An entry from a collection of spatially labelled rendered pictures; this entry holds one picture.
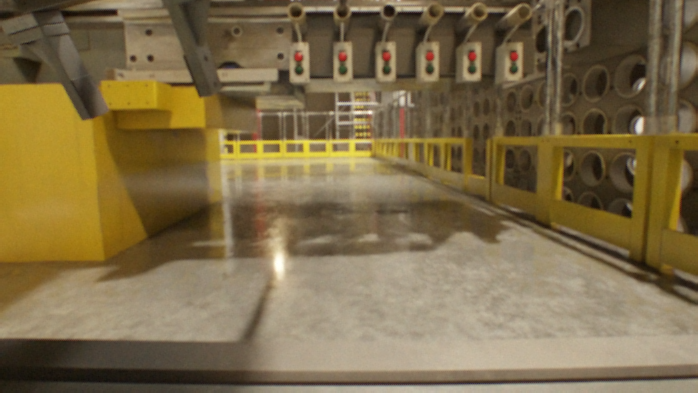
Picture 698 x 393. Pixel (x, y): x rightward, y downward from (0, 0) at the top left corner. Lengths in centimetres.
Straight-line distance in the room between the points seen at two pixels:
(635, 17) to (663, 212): 146
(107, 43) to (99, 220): 81
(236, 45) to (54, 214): 90
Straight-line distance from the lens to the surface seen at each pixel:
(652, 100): 138
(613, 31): 247
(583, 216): 159
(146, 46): 176
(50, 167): 148
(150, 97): 130
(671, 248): 133
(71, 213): 146
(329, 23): 160
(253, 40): 162
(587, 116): 296
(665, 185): 132
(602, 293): 110
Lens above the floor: 39
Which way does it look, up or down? 6 degrees down
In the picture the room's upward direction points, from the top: 1 degrees counter-clockwise
